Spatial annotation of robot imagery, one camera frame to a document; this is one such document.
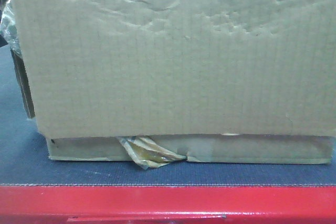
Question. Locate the clear crumpled plastic wrap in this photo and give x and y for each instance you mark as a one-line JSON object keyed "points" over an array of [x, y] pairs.
{"points": [[8, 28]]}

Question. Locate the large brown cardboard box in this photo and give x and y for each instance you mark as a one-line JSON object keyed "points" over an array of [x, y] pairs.
{"points": [[160, 81]]}

